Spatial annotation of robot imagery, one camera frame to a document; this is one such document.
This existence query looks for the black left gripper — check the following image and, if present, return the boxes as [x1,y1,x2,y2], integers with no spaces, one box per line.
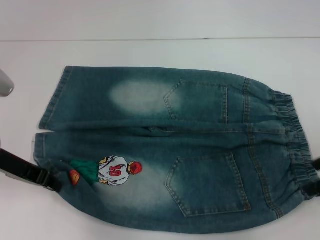
[0,148,62,193]

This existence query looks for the blue denim shorts with print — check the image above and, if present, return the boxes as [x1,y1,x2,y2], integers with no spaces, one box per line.
[34,65,317,240]

